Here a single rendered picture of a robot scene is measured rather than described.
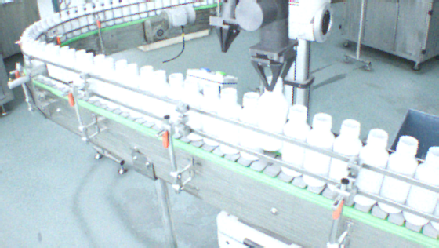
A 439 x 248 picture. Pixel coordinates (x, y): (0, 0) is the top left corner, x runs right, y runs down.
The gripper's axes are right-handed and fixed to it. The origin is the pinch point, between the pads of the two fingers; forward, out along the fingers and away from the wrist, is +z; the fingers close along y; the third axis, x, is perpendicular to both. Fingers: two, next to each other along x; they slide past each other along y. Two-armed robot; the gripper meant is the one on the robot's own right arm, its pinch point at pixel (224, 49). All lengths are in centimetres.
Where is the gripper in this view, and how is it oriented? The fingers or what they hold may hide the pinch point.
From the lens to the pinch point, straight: 107.9
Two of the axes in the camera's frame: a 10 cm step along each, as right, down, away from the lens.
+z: -1.5, 9.6, 2.5
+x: 5.9, -1.1, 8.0
